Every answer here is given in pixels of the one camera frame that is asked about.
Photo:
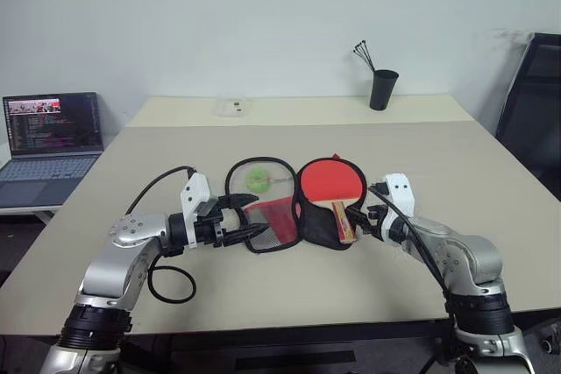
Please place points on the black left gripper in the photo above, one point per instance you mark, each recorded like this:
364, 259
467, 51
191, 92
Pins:
210, 232

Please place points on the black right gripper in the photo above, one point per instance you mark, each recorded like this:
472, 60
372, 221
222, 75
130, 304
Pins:
378, 218

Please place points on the red table tennis paddle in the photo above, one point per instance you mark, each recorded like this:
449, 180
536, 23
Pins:
331, 181

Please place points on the black paddle case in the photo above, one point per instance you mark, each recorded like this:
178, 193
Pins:
271, 172

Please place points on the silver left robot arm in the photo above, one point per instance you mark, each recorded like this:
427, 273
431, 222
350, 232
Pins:
131, 227

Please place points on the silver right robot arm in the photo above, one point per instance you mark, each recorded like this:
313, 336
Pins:
473, 251

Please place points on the green ball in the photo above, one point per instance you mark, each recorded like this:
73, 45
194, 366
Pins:
257, 180

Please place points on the clear plastic box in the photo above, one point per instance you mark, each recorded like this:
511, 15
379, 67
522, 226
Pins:
232, 107

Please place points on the black plastic cup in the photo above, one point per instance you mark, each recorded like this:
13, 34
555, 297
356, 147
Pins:
383, 90

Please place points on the black office chair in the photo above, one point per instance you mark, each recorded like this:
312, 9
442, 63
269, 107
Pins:
532, 107

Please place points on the grey laptop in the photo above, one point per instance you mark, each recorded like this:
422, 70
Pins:
48, 137

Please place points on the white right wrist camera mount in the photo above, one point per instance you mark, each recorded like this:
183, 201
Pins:
401, 192

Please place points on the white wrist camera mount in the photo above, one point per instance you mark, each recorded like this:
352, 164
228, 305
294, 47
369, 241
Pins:
195, 192
401, 192

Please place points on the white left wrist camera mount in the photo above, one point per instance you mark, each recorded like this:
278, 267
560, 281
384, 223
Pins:
195, 192

